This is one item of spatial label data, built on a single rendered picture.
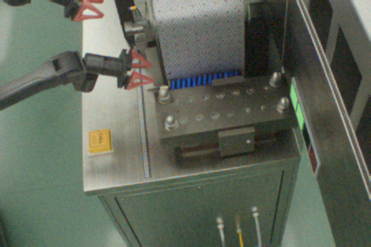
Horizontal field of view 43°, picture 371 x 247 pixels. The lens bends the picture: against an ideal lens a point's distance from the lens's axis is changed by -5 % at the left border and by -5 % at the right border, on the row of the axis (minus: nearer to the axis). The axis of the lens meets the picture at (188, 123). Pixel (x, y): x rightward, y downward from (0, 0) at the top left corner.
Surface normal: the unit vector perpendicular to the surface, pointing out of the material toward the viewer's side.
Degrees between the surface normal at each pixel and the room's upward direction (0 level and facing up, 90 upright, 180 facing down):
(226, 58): 90
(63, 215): 0
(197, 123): 0
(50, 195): 0
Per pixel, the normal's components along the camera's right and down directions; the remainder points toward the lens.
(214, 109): -0.09, -0.54
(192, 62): 0.13, 0.82
